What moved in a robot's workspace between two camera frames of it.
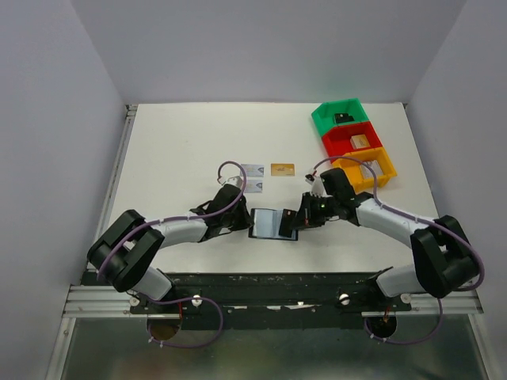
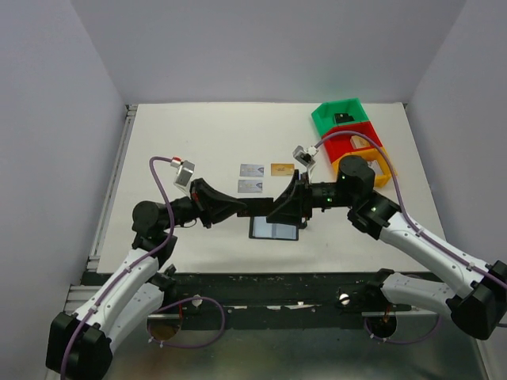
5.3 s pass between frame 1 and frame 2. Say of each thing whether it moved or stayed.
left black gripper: moved
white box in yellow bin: stayed
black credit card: moved
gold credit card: stayed
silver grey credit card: stayed
